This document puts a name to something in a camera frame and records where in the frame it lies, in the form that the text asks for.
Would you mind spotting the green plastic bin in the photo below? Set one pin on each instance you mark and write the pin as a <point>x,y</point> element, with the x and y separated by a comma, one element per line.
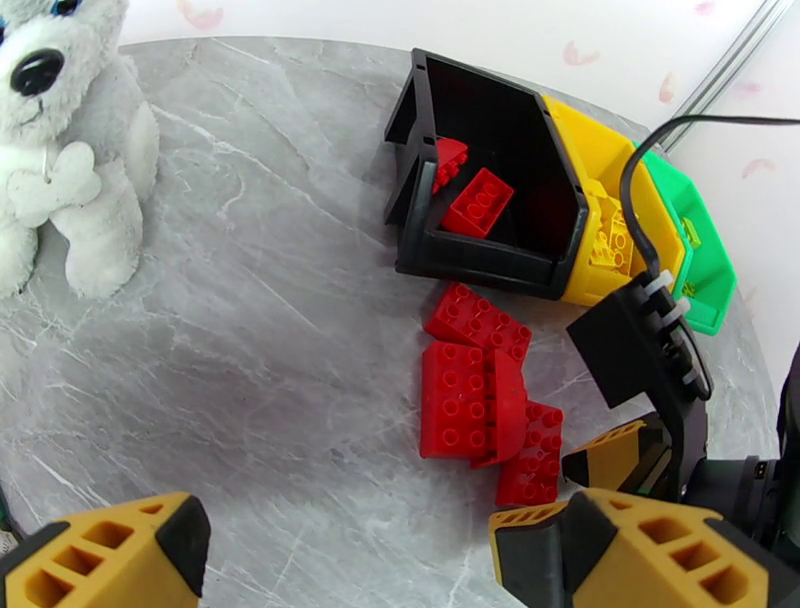
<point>712,275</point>

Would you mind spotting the aluminium frame post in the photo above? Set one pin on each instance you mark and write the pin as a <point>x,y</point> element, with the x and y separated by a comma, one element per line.
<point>725,69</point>

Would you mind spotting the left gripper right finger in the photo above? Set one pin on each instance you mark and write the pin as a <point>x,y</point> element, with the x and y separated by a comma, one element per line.
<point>675,556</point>

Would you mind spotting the grey white plush husky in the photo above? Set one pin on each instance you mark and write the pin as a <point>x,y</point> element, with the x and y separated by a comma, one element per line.
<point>69,150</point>

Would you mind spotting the black plastic bin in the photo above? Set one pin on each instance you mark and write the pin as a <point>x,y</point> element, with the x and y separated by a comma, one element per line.
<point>500,125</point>

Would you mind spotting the red curved lego brick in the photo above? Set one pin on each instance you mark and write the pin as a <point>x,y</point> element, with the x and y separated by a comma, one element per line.
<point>478,203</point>
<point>506,406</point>

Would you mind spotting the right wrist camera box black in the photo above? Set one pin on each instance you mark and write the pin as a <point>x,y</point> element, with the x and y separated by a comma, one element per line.
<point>625,344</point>

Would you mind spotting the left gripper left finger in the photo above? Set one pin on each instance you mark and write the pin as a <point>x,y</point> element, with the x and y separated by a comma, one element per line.
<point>100,556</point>

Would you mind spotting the yellow tall lego brick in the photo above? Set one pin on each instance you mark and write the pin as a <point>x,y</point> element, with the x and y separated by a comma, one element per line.
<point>609,209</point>
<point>615,253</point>

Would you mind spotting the yellow plastic bin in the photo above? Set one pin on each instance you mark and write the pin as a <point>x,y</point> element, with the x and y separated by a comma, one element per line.
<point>594,150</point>

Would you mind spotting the green lego brick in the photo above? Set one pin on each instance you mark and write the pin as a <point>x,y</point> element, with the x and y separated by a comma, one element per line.
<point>690,288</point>
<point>690,232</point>

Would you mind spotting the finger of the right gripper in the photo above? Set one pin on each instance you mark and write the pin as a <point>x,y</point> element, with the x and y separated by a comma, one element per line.
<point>531,562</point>
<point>615,459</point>

